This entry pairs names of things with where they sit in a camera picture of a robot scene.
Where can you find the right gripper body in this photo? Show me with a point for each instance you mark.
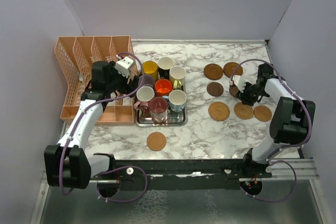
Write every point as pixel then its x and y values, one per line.
pixel 250 93

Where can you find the brown ringed wooden coaster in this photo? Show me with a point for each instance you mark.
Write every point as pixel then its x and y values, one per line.
pixel 213 71

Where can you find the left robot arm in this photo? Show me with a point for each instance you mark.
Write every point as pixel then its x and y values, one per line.
pixel 66 163

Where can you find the light wood round coaster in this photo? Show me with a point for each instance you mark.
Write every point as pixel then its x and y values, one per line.
pixel 156 141

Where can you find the orange mug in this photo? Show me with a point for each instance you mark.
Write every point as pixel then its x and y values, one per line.
pixel 163 87

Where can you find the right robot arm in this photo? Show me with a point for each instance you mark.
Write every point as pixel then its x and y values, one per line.
pixel 291 123

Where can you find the dark walnut front coaster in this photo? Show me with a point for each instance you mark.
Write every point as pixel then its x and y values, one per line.
pixel 234 91

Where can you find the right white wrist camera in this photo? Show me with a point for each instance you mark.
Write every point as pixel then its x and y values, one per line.
pixel 238 82

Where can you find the stainless steel tray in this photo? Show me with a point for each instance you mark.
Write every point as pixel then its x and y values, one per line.
pixel 173 117

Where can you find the light blue mug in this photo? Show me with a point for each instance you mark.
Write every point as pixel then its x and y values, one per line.
pixel 177 100

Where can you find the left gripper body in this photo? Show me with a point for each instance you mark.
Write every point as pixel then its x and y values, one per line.
pixel 119 82

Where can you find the lilac mug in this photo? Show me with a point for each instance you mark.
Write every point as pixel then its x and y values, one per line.
pixel 146 80

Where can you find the black mug white inside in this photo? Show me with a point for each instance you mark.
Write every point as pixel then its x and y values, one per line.
pixel 164 65

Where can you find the pale yellow mug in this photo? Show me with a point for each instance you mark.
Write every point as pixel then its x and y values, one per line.
pixel 177 76

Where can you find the dark walnut coaster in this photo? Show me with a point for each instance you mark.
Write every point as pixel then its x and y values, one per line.
pixel 234 91
pixel 215 89

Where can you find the white mug pink handle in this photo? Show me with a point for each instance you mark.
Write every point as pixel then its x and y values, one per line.
pixel 144 95

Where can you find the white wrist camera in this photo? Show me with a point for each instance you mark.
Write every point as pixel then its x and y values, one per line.
pixel 124 65
pixel 238 82

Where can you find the light wood grooved coaster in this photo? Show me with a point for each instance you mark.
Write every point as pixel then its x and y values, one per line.
pixel 263 113

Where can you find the dusty pink mug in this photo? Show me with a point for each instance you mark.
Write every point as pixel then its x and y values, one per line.
pixel 158 107

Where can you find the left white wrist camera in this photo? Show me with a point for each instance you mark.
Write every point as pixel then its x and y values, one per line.
pixel 124 65

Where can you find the black front mounting rail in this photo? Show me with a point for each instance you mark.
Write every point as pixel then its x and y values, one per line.
pixel 182 174

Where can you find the woven rattan coaster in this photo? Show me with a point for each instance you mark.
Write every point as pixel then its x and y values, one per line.
pixel 243 111
pixel 219 111

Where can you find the peach plastic file organizer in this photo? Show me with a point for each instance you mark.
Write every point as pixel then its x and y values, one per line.
pixel 76 56

